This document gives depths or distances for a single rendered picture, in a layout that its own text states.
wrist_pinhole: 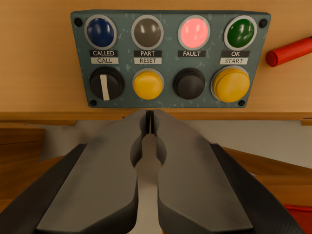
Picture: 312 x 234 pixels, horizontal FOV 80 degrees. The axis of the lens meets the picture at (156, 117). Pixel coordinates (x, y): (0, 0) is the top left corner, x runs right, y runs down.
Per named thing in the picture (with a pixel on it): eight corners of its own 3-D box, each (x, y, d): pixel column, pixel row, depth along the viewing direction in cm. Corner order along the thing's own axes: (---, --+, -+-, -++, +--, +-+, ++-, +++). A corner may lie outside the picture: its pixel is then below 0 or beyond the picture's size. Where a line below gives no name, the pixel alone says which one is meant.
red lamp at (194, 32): (205, 49, 15) (211, 41, 13) (178, 49, 15) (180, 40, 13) (205, 26, 15) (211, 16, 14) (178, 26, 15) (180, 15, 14)
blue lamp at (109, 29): (117, 48, 15) (113, 40, 13) (89, 48, 15) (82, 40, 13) (117, 26, 15) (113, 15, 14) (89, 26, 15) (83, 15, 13)
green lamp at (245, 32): (250, 49, 15) (259, 41, 13) (222, 49, 15) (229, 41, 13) (249, 27, 15) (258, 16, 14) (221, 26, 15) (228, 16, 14)
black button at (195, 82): (200, 95, 17) (203, 101, 16) (174, 95, 17) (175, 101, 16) (204, 69, 16) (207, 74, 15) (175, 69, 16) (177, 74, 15)
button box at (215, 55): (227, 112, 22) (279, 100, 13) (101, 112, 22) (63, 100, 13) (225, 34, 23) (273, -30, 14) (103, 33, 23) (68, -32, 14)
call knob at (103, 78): (124, 96, 17) (122, 102, 16) (94, 96, 17) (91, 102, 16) (121, 68, 16) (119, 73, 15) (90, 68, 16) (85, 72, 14)
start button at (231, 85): (241, 98, 17) (246, 104, 16) (209, 98, 17) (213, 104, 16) (250, 67, 16) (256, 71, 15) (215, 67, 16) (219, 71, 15)
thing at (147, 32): (161, 48, 15) (162, 40, 13) (133, 48, 15) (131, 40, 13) (161, 26, 15) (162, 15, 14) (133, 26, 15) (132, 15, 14)
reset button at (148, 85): (161, 95, 17) (162, 101, 16) (135, 95, 17) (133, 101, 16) (162, 69, 16) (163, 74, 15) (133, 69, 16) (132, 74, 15)
